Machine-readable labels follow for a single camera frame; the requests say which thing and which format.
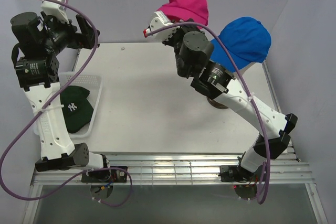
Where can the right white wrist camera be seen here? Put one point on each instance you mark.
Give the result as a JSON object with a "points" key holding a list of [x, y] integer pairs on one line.
{"points": [[160, 20]]}

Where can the dark green baseball cap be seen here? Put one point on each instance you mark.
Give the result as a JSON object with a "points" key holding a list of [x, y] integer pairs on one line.
{"points": [[77, 109]]}

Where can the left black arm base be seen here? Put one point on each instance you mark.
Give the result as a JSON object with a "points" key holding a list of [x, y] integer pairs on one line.
{"points": [[115, 176]]}

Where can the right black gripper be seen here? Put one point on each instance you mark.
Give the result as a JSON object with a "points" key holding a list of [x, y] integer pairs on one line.
{"points": [[181, 30]]}

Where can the pink baseball cap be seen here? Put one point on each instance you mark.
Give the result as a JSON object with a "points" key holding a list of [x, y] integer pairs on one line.
{"points": [[183, 10]]}

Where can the aluminium rail frame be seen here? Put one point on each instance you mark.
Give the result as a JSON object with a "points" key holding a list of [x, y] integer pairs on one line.
{"points": [[186, 188]]}

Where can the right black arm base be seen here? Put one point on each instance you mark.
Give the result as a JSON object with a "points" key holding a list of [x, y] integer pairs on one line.
{"points": [[236, 174]]}

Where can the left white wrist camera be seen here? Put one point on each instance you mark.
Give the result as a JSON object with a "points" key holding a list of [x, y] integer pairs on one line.
{"points": [[56, 10]]}

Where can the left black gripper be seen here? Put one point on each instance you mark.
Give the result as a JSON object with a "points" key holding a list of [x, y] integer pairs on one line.
{"points": [[88, 36]]}

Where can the dark brown mannequin stand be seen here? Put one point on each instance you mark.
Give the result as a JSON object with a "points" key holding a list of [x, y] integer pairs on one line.
{"points": [[216, 104]]}

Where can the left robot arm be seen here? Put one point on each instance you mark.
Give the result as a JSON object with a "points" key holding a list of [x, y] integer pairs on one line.
{"points": [[41, 38]]}

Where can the cream mannequin head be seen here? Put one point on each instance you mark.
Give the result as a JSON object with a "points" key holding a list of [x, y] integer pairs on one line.
{"points": [[244, 69]]}

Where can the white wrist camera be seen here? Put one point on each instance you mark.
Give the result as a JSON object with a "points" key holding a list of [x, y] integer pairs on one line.
{"points": [[56, 10], [160, 20]]}

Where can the blue baseball cap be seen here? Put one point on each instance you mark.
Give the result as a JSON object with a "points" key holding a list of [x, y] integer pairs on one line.
{"points": [[247, 40]]}

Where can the white plastic basket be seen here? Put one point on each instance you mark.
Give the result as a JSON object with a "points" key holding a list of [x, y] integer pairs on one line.
{"points": [[94, 84]]}

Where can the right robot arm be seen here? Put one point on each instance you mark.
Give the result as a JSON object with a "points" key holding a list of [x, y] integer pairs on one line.
{"points": [[214, 66]]}

